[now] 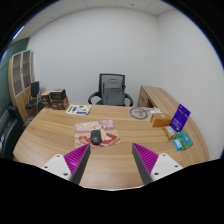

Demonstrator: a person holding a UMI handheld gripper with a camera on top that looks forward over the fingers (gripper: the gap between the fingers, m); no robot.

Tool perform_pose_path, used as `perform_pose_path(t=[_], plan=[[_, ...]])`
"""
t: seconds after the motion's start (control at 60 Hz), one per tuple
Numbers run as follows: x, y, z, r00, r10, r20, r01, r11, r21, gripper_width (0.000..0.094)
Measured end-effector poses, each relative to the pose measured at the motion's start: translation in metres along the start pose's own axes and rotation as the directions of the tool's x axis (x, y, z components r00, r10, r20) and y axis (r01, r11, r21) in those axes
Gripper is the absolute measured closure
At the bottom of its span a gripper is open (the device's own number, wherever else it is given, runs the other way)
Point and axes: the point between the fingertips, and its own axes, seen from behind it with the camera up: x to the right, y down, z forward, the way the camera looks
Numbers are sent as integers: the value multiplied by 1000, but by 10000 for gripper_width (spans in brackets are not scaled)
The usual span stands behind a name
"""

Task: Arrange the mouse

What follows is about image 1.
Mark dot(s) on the dog print mouse pad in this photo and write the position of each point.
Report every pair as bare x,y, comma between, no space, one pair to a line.
111,133

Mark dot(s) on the grey backpack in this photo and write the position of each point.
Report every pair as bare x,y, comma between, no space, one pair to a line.
113,93

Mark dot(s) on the purple pouch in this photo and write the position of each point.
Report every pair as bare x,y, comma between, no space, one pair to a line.
180,118

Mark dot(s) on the wooden side desk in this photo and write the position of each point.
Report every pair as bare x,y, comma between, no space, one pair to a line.
158,96

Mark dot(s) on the wooden shelf unit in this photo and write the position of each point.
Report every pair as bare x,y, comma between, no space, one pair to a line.
18,80

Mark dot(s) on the black computer mouse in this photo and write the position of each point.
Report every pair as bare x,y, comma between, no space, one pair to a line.
96,137

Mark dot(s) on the orange-brown wooden box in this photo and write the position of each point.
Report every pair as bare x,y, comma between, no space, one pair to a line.
160,120

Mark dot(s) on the round logo clear sheet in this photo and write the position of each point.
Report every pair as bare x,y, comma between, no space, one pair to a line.
140,113

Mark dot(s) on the green packet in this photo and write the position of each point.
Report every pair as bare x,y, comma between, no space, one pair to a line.
185,139

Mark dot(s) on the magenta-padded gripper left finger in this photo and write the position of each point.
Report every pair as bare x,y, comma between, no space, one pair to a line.
76,158

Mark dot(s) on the tan snack packet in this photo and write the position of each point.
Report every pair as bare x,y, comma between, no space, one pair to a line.
169,132

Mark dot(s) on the green and purple leaflet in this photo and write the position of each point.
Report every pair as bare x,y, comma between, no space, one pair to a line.
78,109

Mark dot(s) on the black mesh office chair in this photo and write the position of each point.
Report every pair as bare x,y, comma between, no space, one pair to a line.
111,76

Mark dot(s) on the small black chair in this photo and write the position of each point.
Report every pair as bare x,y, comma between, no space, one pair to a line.
34,89

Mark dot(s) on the brown cardboard carton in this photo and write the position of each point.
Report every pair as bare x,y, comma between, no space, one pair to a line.
60,104

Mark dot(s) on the blue packet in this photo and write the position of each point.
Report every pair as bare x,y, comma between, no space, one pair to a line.
177,144

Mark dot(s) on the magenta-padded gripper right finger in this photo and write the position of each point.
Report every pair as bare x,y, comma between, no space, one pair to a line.
146,159

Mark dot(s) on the small tan and black carton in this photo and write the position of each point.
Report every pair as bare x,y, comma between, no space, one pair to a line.
45,99

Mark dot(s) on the black sofa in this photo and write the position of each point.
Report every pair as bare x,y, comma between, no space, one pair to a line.
10,133

